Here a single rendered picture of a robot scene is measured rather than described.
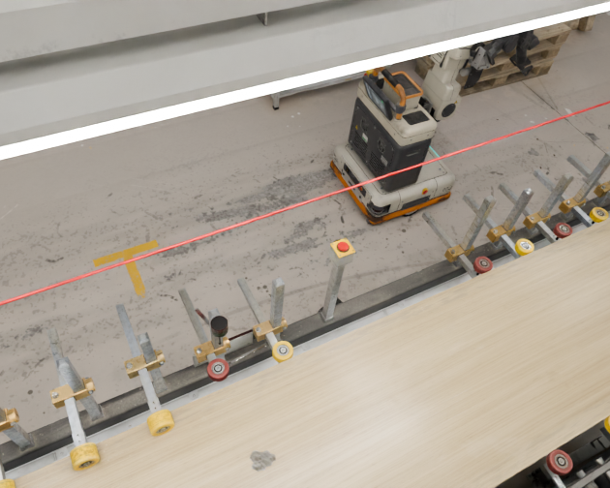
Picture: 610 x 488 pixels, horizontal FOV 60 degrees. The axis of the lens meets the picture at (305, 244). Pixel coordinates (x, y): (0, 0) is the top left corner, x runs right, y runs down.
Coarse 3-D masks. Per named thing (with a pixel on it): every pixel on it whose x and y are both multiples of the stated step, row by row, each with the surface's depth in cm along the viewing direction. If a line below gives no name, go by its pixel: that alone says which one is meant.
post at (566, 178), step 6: (564, 174) 244; (570, 174) 244; (564, 180) 245; (570, 180) 245; (558, 186) 249; (564, 186) 247; (552, 192) 254; (558, 192) 250; (552, 198) 255; (558, 198) 255; (546, 204) 259; (552, 204) 257; (540, 210) 264; (546, 210) 260; (534, 228) 271
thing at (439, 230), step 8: (424, 216) 262; (432, 216) 261; (432, 224) 258; (440, 232) 255; (448, 240) 252; (448, 248) 252; (464, 256) 247; (464, 264) 245; (472, 264) 244; (472, 272) 242
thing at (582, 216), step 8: (536, 176) 287; (544, 176) 284; (544, 184) 284; (552, 184) 281; (560, 200) 278; (576, 208) 271; (576, 216) 272; (584, 216) 268; (584, 224) 268; (592, 224) 265
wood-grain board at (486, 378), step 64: (576, 256) 242; (384, 320) 213; (448, 320) 215; (512, 320) 218; (576, 320) 220; (256, 384) 192; (320, 384) 194; (384, 384) 196; (448, 384) 198; (512, 384) 200; (576, 384) 203; (128, 448) 175; (192, 448) 177; (256, 448) 178; (320, 448) 180; (384, 448) 182; (448, 448) 184; (512, 448) 185
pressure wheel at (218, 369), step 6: (216, 360) 196; (222, 360) 196; (210, 366) 194; (216, 366) 194; (222, 366) 195; (228, 366) 195; (210, 372) 193; (216, 372) 193; (222, 372) 193; (228, 372) 194; (210, 378) 194; (216, 378) 192; (222, 378) 193
